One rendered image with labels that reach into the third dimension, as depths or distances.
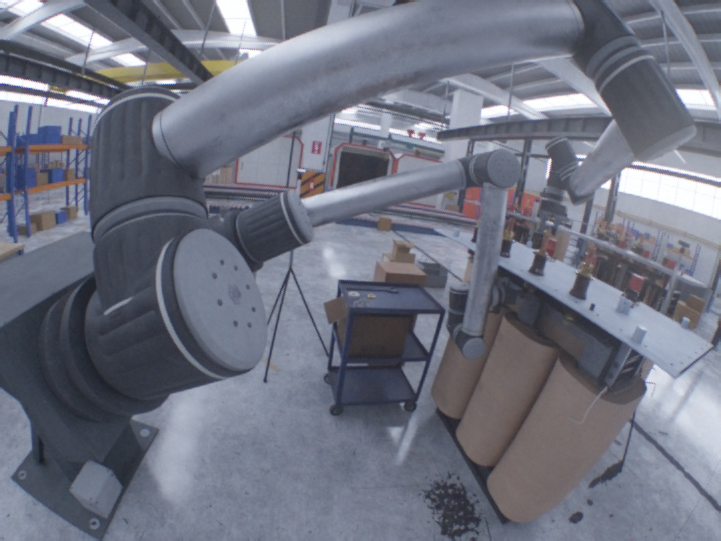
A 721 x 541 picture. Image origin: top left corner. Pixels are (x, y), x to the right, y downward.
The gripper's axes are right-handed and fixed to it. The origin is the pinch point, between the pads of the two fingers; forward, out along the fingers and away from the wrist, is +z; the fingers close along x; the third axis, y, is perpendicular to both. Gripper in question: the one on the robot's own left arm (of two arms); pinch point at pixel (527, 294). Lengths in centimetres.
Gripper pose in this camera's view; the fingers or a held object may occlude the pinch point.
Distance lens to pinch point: 151.9
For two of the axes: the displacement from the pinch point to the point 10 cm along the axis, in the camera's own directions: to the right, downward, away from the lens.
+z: 9.9, -0.2, -1.5
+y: -0.6, -9.6, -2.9
